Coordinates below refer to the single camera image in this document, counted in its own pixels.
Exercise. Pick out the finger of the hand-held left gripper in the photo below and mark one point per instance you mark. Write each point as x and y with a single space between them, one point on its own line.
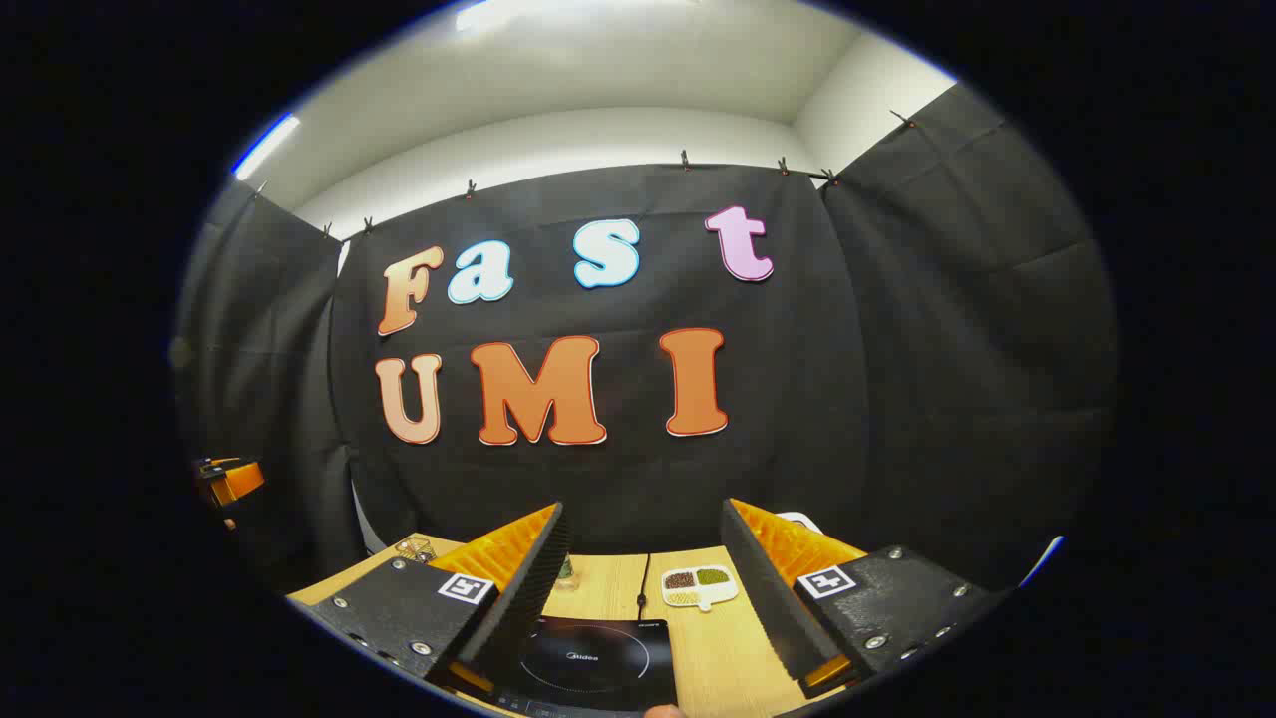
237 482

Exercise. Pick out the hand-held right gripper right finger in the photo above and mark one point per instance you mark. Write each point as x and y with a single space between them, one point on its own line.
768 598

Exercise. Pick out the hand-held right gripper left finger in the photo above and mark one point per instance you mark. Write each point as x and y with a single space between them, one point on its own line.
518 598

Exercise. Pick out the black induction cooktop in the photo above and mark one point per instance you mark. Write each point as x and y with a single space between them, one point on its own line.
598 658

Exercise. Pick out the clear plastic water bottle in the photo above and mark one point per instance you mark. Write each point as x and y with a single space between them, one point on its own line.
566 570

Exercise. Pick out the white divided dish of beans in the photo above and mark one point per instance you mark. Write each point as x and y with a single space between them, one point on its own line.
698 586

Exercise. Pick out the white toaster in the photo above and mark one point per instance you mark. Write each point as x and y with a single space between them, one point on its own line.
797 520

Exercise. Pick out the ceiling light strip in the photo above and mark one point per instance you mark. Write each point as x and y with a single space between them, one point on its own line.
267 147

